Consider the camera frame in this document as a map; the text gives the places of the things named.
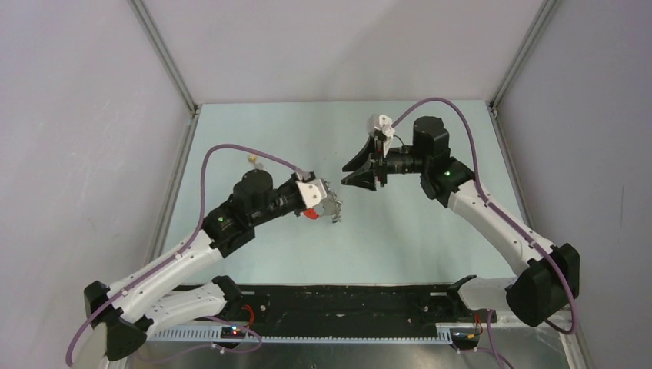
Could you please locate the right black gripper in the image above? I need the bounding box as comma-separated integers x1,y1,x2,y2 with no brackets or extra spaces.
341,135,427,193

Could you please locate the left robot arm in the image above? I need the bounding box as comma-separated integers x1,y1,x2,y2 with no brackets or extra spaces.
84,169,332,361

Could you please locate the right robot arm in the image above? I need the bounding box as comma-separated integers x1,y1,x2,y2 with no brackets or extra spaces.
341,115,580,327

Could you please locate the key with yellow tag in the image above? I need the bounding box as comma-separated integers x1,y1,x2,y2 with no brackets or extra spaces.
248,154,264,170

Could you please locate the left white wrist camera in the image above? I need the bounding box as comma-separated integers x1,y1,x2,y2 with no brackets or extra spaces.
295,178,328,209

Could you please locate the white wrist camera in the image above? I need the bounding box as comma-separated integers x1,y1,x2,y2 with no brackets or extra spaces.
295,178,328,209
367,114,395,156

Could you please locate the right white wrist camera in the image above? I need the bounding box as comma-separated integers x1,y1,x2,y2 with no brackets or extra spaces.
367,114,395,156

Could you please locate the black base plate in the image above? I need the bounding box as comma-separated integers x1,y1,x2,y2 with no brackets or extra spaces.
216,284,474,337

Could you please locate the grey slotted cable duct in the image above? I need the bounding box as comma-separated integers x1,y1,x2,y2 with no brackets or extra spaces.
149,325,452,344

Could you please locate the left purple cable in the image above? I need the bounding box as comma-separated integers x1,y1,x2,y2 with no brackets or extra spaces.
65,144,311,367

